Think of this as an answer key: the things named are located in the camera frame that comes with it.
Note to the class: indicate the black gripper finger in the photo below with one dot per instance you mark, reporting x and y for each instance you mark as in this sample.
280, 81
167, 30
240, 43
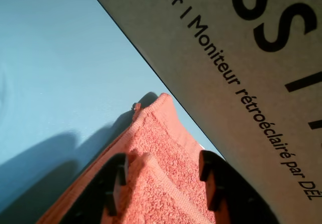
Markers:
105, 186
239, 198

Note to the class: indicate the brown cardboard monitor box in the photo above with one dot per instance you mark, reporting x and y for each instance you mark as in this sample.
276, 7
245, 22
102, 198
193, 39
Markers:
226, 58

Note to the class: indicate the grey table mat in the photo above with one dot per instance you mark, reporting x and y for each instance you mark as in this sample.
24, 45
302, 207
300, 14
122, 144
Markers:
50, 58

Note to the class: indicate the orange terry towel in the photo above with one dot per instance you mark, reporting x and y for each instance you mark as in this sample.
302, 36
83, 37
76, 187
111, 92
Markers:
163, 171

